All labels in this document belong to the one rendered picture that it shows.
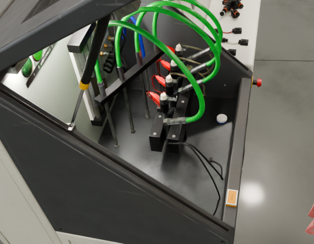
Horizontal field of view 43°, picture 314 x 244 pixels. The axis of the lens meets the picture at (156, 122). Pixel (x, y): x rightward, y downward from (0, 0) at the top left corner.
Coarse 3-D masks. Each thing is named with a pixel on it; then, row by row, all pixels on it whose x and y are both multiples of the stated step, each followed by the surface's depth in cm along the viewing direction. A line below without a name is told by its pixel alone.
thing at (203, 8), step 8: (168, 0) 124; (184, 0) 123; (192, 0) 123; (200, 8) 124; (152, 24) 133; (216, 24) 127; (152, 32) 136; (208, 48) 135; (192, 56) 139; (200, 56) 138
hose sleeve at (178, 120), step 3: (183, 117) 109; (186, 117) 109; (168, 120) 114; (171, 120) 113; (174, 120) 112; (177, 120) 111; (180, 120) 110; (183, 120) 109; (168, 123) 114; (171, 123) 113; (174, 123) 112; (177, 123) 112; (180, 123) 111; (183, 123) 110
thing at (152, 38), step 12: (108, 24) 101; (120, 24) 98; (132, 24) 97; (144, 36) 96; (168, 48) 94; (180, 60) 95; (96, 72) 121; (192, 84) 96; (204, 108) 101; (192, 120) 106
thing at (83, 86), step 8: (104, 24) 65; (96, 32) 67; (104, 32) 67; (96, 40) 68; (96, 48) 69; (88, 56) 72; (96, 56) 71; (88, 64) 73; (88, 72) 75; (80, 80) 78; (88, 80) 77; (80, 88) 79; (80, 96) 82; (72, 120) 89; (72, 128) 91
